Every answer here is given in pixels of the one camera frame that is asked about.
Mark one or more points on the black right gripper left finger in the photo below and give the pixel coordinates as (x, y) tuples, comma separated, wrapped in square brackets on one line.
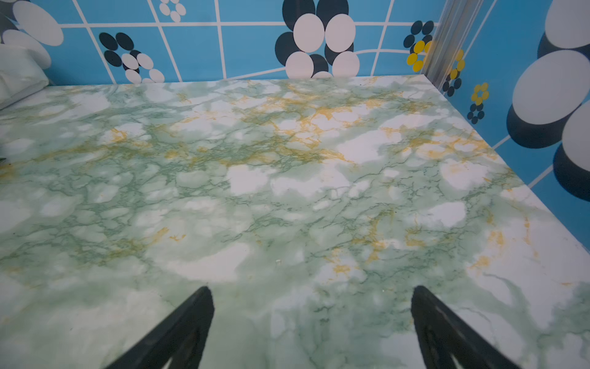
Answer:
[(178, 341)]

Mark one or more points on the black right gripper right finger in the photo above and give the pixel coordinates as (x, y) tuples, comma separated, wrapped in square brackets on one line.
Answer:
[(446, 341)]

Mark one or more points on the plain white cloth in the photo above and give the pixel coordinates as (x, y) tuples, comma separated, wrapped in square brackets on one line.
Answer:
[(21, 76)]

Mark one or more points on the aluminium corner post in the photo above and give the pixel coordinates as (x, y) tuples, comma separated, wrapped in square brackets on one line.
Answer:
[(455, 24)]

